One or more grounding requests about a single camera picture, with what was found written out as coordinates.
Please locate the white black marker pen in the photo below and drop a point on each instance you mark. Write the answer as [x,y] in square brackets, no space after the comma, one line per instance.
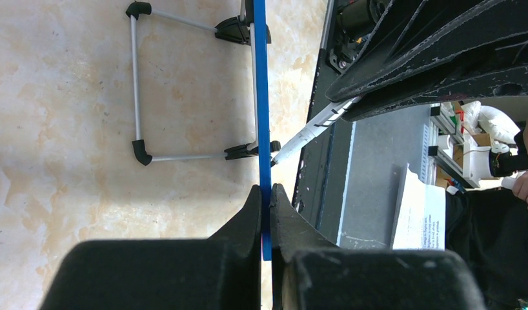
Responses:
[314,127]

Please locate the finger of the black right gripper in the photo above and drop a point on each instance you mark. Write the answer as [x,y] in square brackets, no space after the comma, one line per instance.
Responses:
[428,39]
[415,91]

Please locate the person in black shirt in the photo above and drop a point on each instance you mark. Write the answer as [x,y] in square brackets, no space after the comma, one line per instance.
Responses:
[489,230]

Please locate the background equipment shelf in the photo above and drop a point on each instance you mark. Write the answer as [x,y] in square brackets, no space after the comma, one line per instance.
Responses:
[472,142]

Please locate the white paper stack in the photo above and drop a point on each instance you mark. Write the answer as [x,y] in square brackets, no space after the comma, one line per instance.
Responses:
[419,218]

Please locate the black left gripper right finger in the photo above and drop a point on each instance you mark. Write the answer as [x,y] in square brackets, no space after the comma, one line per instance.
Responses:
[310,272]

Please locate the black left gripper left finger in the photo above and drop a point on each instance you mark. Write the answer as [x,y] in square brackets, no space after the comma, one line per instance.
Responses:
[219,272]

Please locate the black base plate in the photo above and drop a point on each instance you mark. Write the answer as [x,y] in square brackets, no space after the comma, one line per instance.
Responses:
[324,157]

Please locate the blue framed whiteboard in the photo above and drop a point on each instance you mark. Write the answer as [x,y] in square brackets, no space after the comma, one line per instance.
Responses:
[201,92]

